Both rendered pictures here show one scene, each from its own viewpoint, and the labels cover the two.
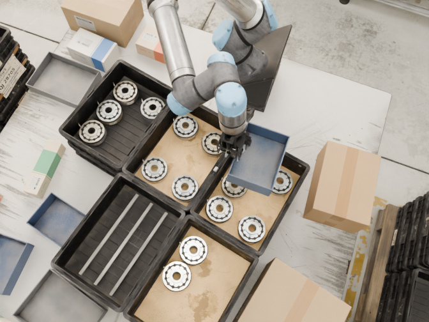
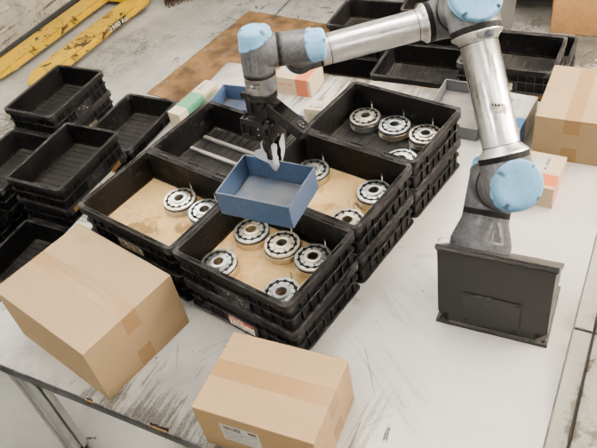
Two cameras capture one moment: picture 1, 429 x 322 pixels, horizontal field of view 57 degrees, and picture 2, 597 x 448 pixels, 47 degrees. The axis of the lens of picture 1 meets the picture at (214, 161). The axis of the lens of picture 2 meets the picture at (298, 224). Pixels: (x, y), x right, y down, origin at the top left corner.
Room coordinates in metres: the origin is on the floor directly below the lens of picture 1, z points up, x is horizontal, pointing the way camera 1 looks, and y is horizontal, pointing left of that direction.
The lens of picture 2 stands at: (0.94, -1.36, 2.18)
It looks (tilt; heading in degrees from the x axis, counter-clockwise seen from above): 43 degrees down; 108
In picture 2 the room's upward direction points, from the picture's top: 12 degrees counter-clockwise
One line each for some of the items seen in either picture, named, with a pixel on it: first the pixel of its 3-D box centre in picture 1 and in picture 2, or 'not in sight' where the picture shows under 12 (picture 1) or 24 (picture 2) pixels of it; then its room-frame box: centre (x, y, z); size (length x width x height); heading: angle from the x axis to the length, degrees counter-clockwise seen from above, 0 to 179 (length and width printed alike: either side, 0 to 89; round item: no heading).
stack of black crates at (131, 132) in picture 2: not in sight; (139, 149); (-0.53, 1.05, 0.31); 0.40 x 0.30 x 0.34; 74
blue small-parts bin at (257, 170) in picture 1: (258, 158); (267, 190); (0.49, -0.14, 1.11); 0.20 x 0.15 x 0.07; 165
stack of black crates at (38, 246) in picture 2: not in sight; (31, 277); (-0.76, 0.28, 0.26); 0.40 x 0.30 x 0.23; 74
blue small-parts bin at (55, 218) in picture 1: (60, 222); not in sight; (0.29, 0.59, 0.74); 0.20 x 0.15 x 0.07; 63
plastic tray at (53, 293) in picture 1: (60, 312); not in sight; (-0.04, 0.52, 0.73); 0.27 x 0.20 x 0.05; 61
